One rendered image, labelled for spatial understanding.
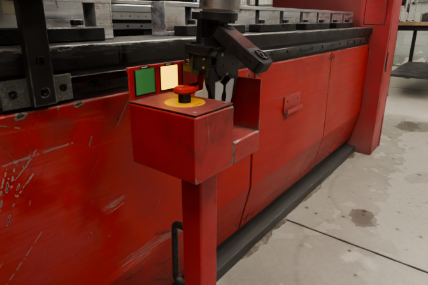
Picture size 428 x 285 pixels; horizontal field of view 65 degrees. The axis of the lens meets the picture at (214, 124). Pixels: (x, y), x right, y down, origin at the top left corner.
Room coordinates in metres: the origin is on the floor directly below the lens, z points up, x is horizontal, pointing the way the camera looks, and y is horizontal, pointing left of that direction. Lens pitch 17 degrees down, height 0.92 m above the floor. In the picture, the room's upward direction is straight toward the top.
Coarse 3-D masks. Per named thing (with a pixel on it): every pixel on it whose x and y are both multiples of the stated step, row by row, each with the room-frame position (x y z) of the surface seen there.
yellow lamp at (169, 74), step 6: (168, 66) 0.66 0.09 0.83; (174, 66) 0.67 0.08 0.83; (162, 72) 0.65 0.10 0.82; (168, 72) 0.66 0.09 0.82; (174, 72) 0.67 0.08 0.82; (162, 78) 0.65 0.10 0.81; (168, 78) 0.66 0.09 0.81; (174, 78) 0.67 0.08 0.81; (162, 84) 0.65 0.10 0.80; (168, 84) 0.66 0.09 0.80; (174, 84) 0.67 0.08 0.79
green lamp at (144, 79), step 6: (138, 72) 0.60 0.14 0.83; (144, 72) 0.61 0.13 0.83; (150, 72) 0.62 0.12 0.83; (138, 78) 0.60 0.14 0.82; (144, 78) 0.61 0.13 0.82; (150, 78) 0.62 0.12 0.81; (138, 84) 0.60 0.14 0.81; (144, 84) 0.61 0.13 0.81; (150, 84) 0.62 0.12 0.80; (138, 90) 0.60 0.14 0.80; (144, 90) 0.61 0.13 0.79; (150, 90) 0.62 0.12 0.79
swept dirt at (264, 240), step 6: (324, 180) 1.81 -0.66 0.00; (318, 186) 1.73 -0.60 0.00; (312, 192) 1.67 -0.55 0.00; (306, 198) 1.60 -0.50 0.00; (282, 222) 1.38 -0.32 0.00; (276, 228) 1.33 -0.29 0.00; (270, 234) 1.28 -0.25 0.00; (264, 240) 1.24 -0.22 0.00; (258, 246) 1.20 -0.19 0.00; (252, 252) 1.16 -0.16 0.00
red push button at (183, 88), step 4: (176, 88) 0.56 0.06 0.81; (180, 88) 0.56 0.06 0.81; (184, 88) 0.56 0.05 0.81; (188, 88) 0.56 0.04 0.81; (192, 88) 0.56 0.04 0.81; (176, 92) 0.56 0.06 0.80; (180, 92) 0.55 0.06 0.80; (184, 92) 0.55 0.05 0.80; (188, 92) 0.56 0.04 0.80; (192, 92) 0.56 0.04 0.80; (180, 96) 0.57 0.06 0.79; (184, 96) 0.56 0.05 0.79; (188, 96) 0.57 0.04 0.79; (180, 100) 0.57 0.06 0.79; (184, 100) 0.56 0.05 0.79; (188, 100) 0.57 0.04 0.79
